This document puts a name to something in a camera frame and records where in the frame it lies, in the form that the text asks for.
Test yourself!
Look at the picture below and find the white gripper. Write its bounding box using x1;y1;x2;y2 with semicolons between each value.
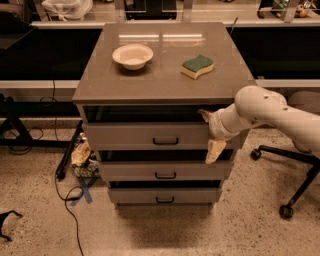
198;109;238;164

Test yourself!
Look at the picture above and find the grey top drawer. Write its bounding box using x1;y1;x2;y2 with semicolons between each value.
81;120;250;151

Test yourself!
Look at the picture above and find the grey drawer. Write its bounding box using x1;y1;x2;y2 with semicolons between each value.
108;188;222;204
81;120;250;151
99;161;232;181

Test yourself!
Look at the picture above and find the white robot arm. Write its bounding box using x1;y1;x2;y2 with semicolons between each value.
198;86;320;164

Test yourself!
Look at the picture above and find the grey drawer cabinet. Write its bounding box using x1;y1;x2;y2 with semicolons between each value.
71;22;258;210

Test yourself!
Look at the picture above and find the grey bottom drawer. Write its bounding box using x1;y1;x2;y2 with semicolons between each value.
108;188;222;204

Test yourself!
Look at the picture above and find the grey middle drawer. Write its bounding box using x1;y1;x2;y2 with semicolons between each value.
99;161;232;181

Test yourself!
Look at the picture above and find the green yellow sponge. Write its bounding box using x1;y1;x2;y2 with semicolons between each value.
181;55;214;80

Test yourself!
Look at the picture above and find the white bowl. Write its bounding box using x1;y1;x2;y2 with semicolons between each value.
112;44;153;70

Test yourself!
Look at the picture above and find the black office chair base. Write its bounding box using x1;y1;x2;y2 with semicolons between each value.
250;144;320;220

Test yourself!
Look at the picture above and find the snack bag on floor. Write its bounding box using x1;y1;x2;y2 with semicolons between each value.
71;132;99;178

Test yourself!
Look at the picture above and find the blue tape cross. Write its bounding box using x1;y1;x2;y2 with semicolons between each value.
70;177;98;206

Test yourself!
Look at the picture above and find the black leaning bar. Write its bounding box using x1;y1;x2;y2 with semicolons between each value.
55;121;82;180

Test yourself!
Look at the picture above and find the white plastic bag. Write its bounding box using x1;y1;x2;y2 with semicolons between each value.
41;0;93;21

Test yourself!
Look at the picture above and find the black floor cable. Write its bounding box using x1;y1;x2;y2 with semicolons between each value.
53;173;85;256

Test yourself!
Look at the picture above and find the black desk frame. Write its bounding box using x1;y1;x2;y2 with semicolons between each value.
0;94;72;148

